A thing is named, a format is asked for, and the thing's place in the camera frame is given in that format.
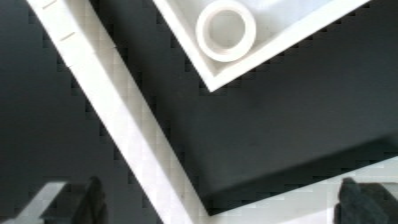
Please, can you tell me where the white square tabletop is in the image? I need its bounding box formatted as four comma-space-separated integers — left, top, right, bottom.
153, 0, 372, 91

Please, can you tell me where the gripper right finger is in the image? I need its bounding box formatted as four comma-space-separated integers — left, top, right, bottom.
333, 178, 398, 224

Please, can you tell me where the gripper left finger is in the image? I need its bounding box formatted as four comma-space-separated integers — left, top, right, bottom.
13, 176, 110, 224

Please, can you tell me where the white obstacle fence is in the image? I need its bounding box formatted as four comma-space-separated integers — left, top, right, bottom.
27, 0, 398, 224

